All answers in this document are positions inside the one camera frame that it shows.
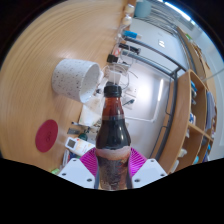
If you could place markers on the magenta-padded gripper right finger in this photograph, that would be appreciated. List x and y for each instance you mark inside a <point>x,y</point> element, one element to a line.
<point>149,171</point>

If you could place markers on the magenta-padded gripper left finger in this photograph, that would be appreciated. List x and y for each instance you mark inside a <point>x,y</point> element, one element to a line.
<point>76,171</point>

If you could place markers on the dark drink bottle black cap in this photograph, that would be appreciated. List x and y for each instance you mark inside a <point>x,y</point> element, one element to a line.
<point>113,140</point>

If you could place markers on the small white desk thermometer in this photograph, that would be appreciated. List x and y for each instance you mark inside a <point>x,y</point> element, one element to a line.
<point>70,143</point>

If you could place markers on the flat round red coaster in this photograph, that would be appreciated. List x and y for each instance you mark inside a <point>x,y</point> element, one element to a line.
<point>46,136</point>

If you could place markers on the white crumpled paper bag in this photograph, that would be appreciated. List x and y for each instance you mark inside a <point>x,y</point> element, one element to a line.
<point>89,113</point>

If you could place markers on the white speckled cup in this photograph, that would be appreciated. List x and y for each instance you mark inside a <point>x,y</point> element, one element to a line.
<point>71,78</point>

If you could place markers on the white charger block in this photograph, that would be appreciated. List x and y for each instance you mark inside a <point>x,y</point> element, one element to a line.
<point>116,77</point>

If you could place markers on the small black jar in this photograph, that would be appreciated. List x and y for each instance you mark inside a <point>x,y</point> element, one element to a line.
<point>112,58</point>

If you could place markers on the tall black cylinder device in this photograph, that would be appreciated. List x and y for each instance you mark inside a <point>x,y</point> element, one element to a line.
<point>130,48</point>

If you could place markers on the small blue bottle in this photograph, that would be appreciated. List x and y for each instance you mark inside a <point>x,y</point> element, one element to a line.
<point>131,34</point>

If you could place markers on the small white round object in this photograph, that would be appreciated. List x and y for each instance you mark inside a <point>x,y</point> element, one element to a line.
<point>130,9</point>
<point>127,20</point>

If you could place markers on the teal pillow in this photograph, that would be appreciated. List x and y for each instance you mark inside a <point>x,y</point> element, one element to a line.
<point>143,8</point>

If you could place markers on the wooden wall shelf unit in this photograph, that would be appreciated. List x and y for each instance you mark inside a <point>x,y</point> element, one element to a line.
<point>180,133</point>

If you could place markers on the grey metal desk frame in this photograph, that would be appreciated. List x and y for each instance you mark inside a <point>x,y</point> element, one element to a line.
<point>169,110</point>

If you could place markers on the long wooden wall shelf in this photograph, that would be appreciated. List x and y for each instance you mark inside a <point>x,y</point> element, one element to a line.
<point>196,50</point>

